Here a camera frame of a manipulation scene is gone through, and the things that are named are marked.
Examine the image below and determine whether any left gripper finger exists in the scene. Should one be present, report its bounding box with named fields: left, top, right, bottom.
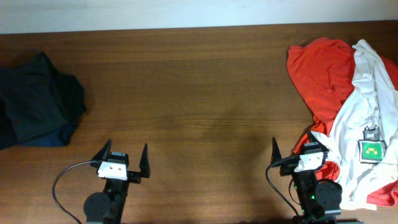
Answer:
left=92, top=139, right=112, bottom=161
left=139, top=143, right=150, bottom=179

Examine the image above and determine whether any dark folded clothes pile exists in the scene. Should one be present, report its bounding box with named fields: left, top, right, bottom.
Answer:
left=1, top=52, right=86, bottom=149

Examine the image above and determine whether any red t-shirt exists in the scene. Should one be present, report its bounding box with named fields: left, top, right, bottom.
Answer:
left=287, top=37, right=397, bottom=207

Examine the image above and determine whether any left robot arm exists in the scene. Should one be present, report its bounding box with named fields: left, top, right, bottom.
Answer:
left=83, top=140, right=150, bottom=224

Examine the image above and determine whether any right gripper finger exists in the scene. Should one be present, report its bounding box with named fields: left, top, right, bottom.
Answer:
left=307, top=131, right=326, bottom=148
left=271, top=137, right=282, bottom=165

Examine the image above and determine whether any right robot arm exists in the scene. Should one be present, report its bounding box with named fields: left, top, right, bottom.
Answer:
left=266, top=133, right=342, bottom=223

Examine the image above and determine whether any white printed t-shirt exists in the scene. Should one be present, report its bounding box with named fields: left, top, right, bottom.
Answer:
left=312, top=40, right=397, bottom=210

